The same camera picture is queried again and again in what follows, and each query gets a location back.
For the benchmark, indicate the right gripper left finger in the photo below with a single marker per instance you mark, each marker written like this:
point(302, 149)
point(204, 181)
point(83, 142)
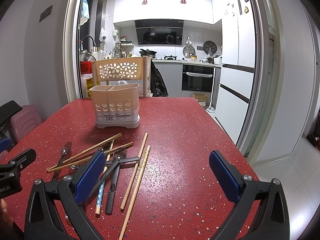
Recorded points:
point(42, 220)

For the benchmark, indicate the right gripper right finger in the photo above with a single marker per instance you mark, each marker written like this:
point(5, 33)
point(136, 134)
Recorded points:
point(272, 218)

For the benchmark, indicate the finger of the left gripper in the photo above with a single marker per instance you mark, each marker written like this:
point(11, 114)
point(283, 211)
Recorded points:
point(19, 163)

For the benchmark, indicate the blue-patterned end chopstick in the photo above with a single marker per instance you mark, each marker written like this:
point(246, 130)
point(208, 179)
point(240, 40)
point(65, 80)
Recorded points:
point(101, 188)

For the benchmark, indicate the small black-handled spoon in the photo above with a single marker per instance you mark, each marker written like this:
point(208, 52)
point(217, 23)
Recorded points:
point(64, 153)

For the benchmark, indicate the plain wooden chopstick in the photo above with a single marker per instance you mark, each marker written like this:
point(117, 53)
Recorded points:
point(128, 190)

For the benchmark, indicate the carved wooden chopstick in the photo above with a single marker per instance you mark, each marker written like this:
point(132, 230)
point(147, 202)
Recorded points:
point(135, 192)

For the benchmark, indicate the bamboo chopstick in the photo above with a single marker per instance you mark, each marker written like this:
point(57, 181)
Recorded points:
point(127, 145)
point(90, 149)

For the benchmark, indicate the black kitchen faucet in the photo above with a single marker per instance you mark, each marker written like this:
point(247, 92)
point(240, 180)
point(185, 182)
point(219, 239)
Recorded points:
point(88, 44)

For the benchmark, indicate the person's left hand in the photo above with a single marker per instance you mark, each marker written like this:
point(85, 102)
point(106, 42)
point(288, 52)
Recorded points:
point(5, 213)

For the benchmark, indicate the pink plastic stool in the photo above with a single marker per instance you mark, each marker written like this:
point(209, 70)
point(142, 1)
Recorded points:
point(24, 122)

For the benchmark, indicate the beige utensil holder caddy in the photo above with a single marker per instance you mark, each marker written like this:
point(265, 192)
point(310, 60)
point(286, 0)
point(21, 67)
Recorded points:
point(116, 105)

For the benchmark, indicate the red plastic basket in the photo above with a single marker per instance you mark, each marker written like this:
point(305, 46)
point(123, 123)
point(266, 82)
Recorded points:
point(86, 67)

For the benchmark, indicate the white refrigerator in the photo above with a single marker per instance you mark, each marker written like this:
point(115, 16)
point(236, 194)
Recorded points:
point(238, 62)

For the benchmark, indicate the beige flower-pattern storage cart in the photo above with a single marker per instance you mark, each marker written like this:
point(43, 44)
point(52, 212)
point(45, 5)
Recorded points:
point(124, 69)

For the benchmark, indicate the cardboard box on floor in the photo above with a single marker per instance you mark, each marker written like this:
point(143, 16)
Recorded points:
point(201, 98)

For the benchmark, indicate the black wok on stove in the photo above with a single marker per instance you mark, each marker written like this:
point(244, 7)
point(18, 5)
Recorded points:
point(148, 53)

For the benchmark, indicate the black built-in oven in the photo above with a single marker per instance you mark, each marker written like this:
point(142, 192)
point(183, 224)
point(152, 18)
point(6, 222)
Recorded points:
point(197, 78)

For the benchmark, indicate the black range hood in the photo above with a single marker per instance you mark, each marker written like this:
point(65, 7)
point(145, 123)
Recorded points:
point(159, 31)

